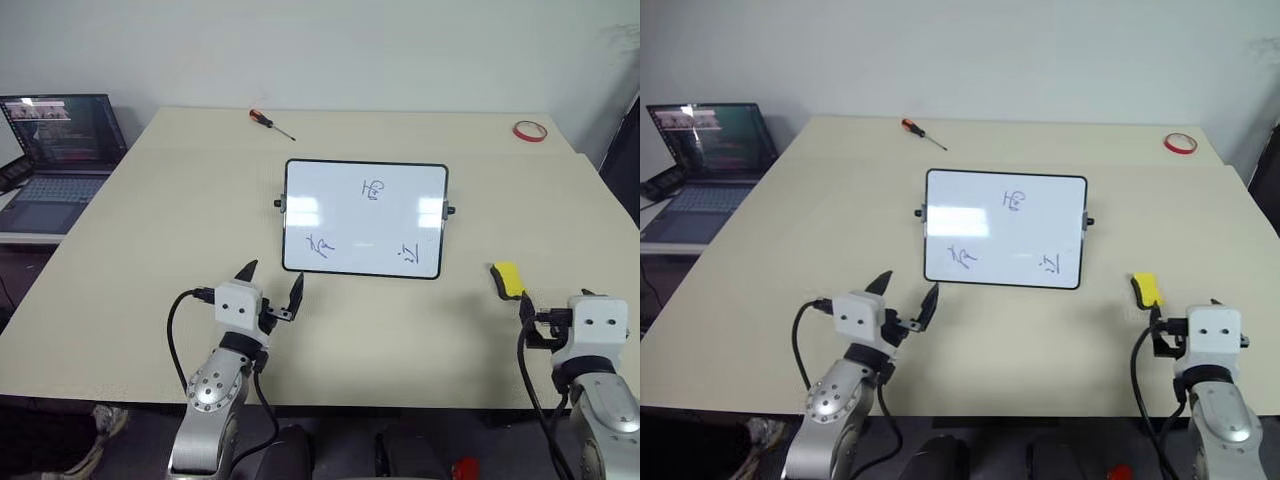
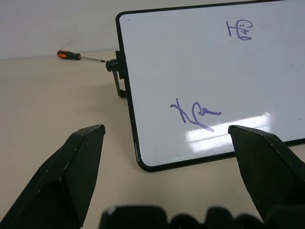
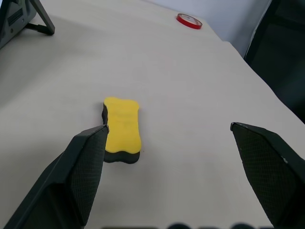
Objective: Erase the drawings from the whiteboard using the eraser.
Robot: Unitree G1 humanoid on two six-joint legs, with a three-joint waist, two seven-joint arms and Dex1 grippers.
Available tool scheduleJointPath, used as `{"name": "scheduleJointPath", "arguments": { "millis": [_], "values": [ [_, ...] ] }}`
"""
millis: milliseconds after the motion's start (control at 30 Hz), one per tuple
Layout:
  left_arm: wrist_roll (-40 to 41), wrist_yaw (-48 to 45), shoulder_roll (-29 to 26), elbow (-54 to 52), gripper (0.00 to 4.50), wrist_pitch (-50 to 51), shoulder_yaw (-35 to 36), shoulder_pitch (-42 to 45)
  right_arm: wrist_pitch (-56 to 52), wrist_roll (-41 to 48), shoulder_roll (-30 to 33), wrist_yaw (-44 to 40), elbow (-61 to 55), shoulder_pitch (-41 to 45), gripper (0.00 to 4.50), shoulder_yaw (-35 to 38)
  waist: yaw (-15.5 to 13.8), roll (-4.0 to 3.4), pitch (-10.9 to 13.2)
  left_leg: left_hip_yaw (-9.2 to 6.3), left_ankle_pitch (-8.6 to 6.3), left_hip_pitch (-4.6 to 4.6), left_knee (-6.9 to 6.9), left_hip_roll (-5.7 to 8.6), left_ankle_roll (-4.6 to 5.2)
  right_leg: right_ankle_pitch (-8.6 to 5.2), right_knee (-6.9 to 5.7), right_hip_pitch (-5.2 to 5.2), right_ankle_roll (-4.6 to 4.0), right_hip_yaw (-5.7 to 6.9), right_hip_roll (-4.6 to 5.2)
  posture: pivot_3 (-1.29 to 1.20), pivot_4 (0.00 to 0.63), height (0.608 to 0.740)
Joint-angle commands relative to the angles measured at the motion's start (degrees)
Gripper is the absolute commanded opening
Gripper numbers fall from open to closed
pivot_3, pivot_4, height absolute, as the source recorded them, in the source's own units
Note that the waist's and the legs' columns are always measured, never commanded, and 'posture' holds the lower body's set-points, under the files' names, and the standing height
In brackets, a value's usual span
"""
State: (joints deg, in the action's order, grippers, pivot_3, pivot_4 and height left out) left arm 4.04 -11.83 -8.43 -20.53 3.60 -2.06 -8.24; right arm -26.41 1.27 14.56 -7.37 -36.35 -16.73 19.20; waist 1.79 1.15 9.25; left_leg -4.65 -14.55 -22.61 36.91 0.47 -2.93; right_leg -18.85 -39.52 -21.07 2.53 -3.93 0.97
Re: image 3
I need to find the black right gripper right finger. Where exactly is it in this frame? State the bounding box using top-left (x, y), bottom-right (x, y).
top-left (230, 122), bottom-right (305, 229)

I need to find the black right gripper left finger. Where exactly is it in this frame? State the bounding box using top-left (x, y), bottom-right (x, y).
top-left (0, 124), bottom-right (110, 229)

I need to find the yellow and black eraser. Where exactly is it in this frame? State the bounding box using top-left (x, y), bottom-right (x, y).
top-left (102, 96), bottom-right (143, 165)

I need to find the red tape roll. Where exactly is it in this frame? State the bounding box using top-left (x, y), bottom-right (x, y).
top-left (176, 13), bottom-right (203, 31)

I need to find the black office chair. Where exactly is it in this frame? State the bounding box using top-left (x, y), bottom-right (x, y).
top-left (244, 0), bottom-right (305, 125)

